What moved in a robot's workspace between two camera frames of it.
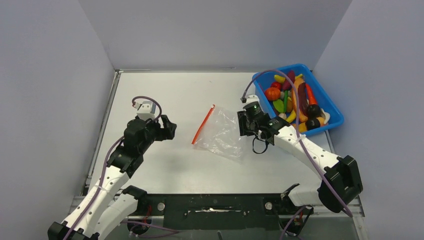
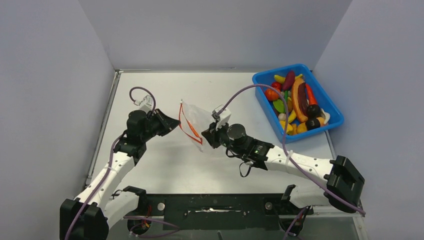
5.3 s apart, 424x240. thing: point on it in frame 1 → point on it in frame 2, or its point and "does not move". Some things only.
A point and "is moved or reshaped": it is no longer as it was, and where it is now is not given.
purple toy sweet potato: [286, 85] does not move
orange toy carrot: [312, 100] does not move
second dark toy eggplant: [312, 123] does not move
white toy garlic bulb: [283, 115] does not move
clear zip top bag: [218, 134] is moved or reshaped
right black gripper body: [247, 127] → [220, 137]
